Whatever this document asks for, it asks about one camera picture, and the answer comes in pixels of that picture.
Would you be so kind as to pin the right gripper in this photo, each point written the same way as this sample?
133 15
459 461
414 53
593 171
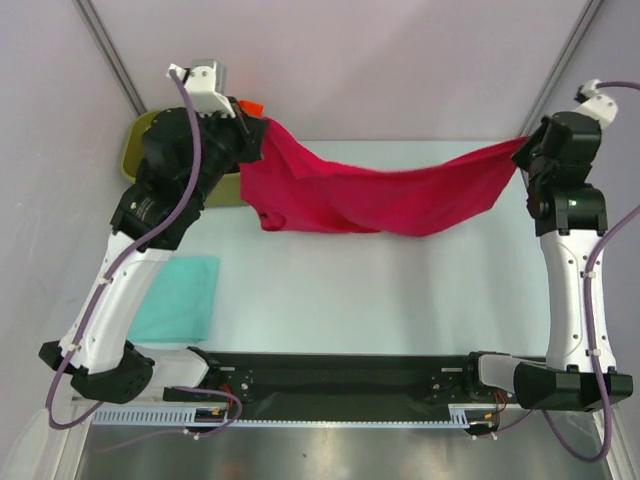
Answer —
538 150

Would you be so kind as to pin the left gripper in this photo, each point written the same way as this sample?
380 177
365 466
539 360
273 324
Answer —
248 131

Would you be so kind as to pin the magenta red t shirt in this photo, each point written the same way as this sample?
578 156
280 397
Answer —
293 189

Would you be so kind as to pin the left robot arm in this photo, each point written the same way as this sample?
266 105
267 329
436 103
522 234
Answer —
102 363

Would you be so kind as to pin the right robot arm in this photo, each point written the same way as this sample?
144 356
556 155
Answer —
579 372

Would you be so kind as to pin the orange t shirt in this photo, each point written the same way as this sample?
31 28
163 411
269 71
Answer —
252 108

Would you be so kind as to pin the olive green plastic bin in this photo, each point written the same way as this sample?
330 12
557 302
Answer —
226 193

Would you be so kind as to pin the folded teal t shirt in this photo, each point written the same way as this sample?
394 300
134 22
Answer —
178 306

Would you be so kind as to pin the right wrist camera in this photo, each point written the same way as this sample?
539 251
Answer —
594 103

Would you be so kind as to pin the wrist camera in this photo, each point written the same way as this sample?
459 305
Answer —
594 103
204 82

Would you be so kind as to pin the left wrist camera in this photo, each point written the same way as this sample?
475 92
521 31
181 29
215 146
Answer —
204 82

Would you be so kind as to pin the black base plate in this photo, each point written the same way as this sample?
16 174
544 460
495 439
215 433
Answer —
343 388

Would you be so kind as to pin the slotted cable duct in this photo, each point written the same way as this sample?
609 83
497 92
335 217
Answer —
159 416

